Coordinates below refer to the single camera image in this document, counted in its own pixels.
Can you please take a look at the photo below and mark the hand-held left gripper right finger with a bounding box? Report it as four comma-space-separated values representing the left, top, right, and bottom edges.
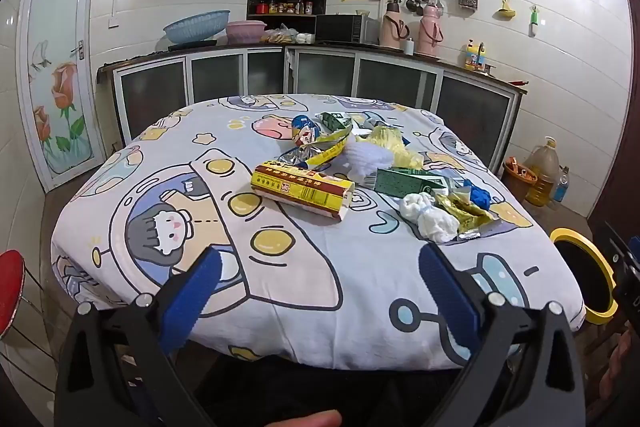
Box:
417, 242, 587, 427

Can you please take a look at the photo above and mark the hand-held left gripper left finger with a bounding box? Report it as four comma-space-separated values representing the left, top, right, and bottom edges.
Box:
54, 247, 223, 427

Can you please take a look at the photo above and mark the yellow rimmed trash bin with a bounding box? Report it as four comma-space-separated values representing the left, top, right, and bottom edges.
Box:
550, 227, 619, 325

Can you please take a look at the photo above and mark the white tissue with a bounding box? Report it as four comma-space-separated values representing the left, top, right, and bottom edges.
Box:
398, 192, 461, 244

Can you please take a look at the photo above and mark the gold foil wrapper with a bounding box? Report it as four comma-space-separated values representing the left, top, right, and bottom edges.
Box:
434, 187, 501, 240

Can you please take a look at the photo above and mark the blue glove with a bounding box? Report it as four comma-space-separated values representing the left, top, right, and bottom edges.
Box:
467, 184, 493, 210

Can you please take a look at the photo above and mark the large green milk carton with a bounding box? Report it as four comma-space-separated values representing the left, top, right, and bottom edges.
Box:
372, 167, 468, 200

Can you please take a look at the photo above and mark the yellow red carton box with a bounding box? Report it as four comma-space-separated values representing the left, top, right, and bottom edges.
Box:
250, 159, 356, 223

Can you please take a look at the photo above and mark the silver yellow foil wrapper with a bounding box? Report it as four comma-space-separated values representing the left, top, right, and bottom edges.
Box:
277, 129, 353, 170

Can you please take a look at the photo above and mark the blue cartoon snack packet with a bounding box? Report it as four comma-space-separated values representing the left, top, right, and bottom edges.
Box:
290, 114, 321, 145

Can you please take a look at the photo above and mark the small green milk carton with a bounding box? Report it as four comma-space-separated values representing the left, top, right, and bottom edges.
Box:
317, 111, 358, 135

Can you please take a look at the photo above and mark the person's left hand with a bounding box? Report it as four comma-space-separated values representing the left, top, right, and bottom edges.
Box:
260, 409, 343, 427

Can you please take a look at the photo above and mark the clear water bottle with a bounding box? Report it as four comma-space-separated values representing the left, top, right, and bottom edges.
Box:
552, 166, 571, 204

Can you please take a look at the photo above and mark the large cooking oil bottle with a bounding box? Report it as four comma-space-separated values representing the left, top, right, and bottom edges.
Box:
524, 137, 560, 208

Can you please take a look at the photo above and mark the orange bucket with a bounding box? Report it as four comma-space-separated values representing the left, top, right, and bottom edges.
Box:
502, 156, 538, 202

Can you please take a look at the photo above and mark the napa cabbage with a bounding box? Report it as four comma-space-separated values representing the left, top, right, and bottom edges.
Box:
367, 125, 425, 170

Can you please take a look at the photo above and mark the red round stool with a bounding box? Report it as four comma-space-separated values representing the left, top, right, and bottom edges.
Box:
0, 251, 26, 338

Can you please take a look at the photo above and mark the dark silver wrapper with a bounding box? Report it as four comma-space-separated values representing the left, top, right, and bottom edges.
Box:
357, 112, 386, 132

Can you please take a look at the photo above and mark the kitchen counter cabinet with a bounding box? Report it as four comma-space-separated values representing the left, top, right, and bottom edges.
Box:
97, 43, 528, 172

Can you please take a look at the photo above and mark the metal faucet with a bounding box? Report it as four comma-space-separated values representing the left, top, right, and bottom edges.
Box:
476, 42, 496, 75

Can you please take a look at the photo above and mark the yellow detergent bottle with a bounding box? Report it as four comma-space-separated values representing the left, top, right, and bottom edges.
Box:
462, 39, 482, 70

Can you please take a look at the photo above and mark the black induction cooker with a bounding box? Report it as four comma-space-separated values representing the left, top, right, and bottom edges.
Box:
167, 38, 218, 50

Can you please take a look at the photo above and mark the dark pink thermos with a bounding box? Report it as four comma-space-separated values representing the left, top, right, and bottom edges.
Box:
416, 4, 446, 56

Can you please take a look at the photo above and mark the blue plastic basin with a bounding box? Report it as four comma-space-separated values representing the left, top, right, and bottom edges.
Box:
163, 10, 232, 46

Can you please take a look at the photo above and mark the pink plastic basin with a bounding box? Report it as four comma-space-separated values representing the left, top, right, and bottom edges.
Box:
225, 20, 268, 42

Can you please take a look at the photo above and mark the clear bag of food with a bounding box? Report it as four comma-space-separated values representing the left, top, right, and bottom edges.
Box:
261, 24, 301, 45

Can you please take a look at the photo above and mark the pale pink thermos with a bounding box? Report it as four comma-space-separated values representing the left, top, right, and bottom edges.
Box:
378, 0, 408, 48

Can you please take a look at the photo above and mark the flower printed glass door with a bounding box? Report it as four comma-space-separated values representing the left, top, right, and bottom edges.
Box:
17, 0, 106, 192

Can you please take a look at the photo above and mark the black microwave oven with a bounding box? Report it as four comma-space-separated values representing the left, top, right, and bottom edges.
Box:
315, 13, 381, 45

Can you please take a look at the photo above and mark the row of spice jars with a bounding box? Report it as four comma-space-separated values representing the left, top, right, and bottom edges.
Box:
256, 0, 313, 15

